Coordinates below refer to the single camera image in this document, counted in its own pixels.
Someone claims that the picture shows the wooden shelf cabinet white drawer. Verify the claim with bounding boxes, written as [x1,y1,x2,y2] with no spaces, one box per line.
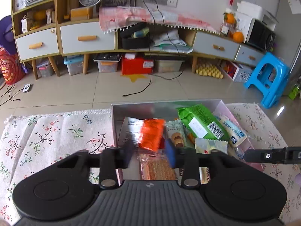
[55,0,118,74]
[11,0,60,79]

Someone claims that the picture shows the beige serrated snack packet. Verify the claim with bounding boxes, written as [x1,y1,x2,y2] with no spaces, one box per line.
[195,137,229,156]

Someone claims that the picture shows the pile of white papers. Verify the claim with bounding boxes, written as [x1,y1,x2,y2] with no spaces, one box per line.
[153,28,194,53]

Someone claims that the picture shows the red printed bag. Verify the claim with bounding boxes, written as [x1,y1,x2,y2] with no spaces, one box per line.
[0,46,26,85]

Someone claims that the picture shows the black basket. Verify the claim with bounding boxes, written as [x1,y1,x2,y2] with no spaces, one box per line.
[119,22,151,50]

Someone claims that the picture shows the white box on shelf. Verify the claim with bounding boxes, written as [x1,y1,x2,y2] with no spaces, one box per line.
[14,0,27,11]

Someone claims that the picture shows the green snack packet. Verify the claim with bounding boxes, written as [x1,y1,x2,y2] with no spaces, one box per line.
[176,104,230,140]

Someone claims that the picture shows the black keyboard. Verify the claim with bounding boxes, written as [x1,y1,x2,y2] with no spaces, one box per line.
[93,53,123,62]

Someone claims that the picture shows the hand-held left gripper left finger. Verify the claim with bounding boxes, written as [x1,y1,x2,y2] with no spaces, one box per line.
[56,141,135,190]

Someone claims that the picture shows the clear wafer packet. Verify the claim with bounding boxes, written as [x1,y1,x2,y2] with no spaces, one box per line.
[139,153,177,181]

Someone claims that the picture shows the pale snack packet red print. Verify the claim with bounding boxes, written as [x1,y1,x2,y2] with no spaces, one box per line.
[199,167,214,184]

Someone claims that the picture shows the white and orange snack packet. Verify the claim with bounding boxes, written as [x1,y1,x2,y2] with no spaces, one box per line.
[122,116,166,151]

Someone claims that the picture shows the tan cardboard box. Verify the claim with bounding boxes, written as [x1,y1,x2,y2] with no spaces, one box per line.
[70,7,94,21]

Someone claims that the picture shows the clear storage bin pink contents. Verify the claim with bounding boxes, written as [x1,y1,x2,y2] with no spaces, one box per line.
[35,59,55,78]

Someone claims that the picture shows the black microwave oven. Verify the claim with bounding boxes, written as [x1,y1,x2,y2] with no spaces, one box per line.
[246,19,277,52]

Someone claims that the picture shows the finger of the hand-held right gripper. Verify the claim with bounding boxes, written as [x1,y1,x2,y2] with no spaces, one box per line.
[243,147,286,163]

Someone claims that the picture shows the clear jar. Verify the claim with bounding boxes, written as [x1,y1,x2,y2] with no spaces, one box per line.
[220,21,232,36]

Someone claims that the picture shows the black cable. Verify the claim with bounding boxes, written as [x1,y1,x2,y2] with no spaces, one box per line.
[152,0,187,79]
[122,0,157,97]

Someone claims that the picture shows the white foam box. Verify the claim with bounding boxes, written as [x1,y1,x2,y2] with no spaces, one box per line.
[236,1,278,25]

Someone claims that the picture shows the grey-white cookie packet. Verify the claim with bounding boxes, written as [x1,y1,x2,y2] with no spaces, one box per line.
[166,120,187,147]

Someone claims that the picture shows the grey fridge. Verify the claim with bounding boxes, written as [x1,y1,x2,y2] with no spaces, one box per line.
[274,0,301,95]

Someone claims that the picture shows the paper note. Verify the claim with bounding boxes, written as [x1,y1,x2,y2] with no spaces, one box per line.
[286,0,299,15]

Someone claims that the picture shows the green packet on floor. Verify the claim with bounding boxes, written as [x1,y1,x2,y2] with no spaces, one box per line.
[289,85,301,100]

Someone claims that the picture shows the clear storage bin blue lid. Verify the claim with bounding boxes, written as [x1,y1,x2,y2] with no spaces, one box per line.
[65,55,84,76]

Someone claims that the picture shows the yellow foam egg crate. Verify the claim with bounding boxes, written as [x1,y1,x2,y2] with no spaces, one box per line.
[196,60,224,79]

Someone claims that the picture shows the blue plastic stool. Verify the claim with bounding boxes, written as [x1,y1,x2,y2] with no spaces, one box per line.
[243,52,291,109]

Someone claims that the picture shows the floral tablecloth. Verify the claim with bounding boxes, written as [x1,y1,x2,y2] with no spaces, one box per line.
[0,102,292,226]

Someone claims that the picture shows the pink cardboard box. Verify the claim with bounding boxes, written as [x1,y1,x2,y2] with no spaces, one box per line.
[110,99,265,187]

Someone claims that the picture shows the pink floral cloth with tassels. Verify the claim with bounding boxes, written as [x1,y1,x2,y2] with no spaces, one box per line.
[98,6,219,34]

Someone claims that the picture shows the thin dark floor cable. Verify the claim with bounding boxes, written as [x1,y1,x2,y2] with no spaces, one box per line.
[0,85,24,105]

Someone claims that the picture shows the printed white cardboard box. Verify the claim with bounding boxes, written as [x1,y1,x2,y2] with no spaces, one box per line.
[220,60,253,83]

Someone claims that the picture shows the green-blue bundle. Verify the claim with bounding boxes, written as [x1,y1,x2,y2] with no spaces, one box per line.
[132,27,150,39]

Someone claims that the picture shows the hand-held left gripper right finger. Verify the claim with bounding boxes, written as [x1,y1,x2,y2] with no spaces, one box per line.
[164,139,244,190]

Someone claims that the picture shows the red cardboard box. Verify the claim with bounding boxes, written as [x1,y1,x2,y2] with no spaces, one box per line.
[121,54,154,76]

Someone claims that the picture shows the low wooden cabinet grey drawers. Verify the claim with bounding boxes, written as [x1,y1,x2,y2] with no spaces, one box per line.
[115,21,267,74]

